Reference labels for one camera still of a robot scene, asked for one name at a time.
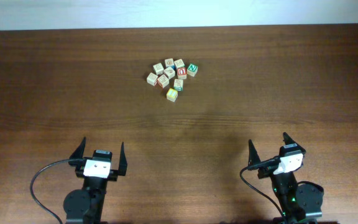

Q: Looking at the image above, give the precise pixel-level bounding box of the upper left picture block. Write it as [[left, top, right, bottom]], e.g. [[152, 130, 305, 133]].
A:
[[153, 63, 164, 75]]

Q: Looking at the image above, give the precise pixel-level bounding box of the center picture wooden block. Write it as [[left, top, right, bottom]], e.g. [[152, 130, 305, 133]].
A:
[[163, 67, 176, 80]]

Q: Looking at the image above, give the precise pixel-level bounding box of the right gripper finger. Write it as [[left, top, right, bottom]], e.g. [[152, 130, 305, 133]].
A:
[[283, 132, 296, 145], [248, 139, 261, 166]]

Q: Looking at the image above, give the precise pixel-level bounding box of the red letter U block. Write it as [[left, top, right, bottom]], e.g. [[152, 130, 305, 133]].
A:
[[177, 67, 187, 80]]

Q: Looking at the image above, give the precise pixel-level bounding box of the top right green sided block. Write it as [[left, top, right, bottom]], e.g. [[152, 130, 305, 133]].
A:
[[174, 59, 185, 69]]

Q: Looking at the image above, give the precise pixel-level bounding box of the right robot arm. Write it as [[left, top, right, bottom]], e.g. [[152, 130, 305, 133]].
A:
[[243, 133, 324, 224]]

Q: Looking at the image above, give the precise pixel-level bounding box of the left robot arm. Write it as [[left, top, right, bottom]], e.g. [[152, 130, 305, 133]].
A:
[[63, 138, 127, 224]]

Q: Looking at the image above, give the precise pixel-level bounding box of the teal sided picture block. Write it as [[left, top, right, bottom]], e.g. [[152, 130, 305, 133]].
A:
[[173, 79, 183, 91]]

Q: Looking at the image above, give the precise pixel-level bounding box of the red edged picture block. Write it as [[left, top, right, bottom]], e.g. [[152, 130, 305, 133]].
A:
[[157, 74, 170, 88]]

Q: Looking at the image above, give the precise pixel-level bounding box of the yellow letter wooden block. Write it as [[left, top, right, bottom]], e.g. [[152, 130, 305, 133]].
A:
[[166, 88, 178, 102]]

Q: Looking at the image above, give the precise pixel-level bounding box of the green letter N block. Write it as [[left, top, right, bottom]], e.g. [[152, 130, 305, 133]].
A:
[[187, 63, 198, 77]]

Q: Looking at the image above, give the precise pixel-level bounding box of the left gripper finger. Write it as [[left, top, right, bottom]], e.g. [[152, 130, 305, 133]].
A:
[[70, 137, 86, 159], [118, 142, 127, 176]]

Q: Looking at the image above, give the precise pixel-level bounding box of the leftmost plain wooden block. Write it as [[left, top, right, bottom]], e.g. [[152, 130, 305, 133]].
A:
[[146, 72, 158, 86]]

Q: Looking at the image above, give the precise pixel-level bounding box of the top blue sided block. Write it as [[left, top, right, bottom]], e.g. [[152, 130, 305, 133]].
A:
[[164, 58, 175, 69]]

